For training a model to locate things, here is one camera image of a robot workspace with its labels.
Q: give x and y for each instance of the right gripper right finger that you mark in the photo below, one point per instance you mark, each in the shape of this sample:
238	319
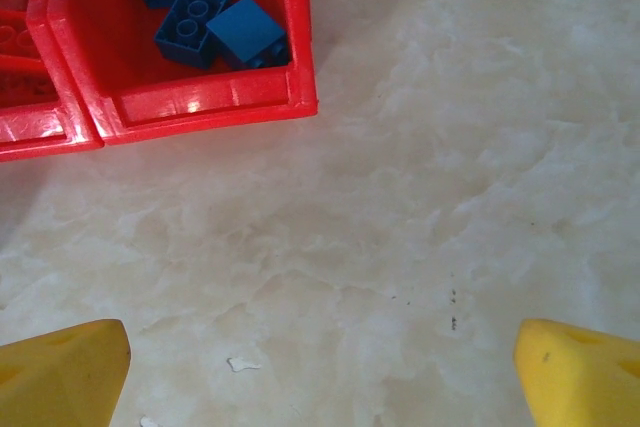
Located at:
585	382

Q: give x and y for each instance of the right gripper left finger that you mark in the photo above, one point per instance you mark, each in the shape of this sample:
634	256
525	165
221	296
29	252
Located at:
55	377

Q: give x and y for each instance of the red plastic bin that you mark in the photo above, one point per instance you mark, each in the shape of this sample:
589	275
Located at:
200	102
35	117

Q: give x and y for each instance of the red lego brick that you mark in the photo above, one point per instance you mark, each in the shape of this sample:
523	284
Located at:
17	42

